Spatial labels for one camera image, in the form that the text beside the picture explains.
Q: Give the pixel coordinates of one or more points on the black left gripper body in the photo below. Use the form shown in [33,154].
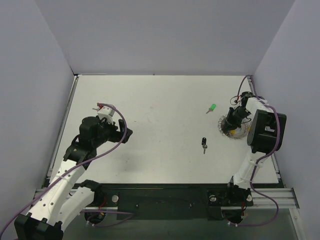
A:
[121,130]

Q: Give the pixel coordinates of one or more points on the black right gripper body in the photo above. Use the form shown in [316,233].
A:
[229,121]

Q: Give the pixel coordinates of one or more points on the metal disc with key rings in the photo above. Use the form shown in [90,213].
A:
[234,134]

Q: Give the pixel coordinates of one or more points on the silver key with black fob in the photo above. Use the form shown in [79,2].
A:
[204,144]

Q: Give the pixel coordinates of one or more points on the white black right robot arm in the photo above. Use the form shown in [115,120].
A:
[264,130]

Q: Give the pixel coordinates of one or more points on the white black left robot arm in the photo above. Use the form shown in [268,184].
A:
[54,210]

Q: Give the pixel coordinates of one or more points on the key with green cap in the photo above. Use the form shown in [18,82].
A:
[211,108]

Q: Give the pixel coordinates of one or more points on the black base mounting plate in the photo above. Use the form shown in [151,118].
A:
[171,211]

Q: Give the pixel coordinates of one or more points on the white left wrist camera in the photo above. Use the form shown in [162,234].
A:
[105,112]

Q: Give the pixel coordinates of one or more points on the aluminium frame rail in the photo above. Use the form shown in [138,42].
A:
[275,197]

